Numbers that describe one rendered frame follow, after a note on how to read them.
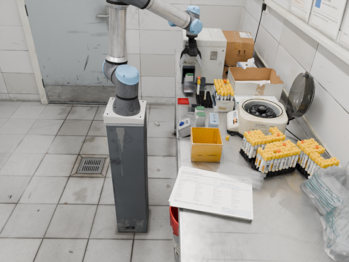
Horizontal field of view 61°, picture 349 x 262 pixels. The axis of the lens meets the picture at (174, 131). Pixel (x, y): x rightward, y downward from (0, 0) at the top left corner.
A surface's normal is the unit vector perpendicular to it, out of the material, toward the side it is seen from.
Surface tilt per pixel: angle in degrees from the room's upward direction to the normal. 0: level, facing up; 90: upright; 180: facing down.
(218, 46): 90
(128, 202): 90
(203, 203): 0
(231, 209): 0
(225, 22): 90
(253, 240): 0
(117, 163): 90
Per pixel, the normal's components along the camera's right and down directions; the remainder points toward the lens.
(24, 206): 0.04, -0.83
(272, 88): 0.02, 0.58
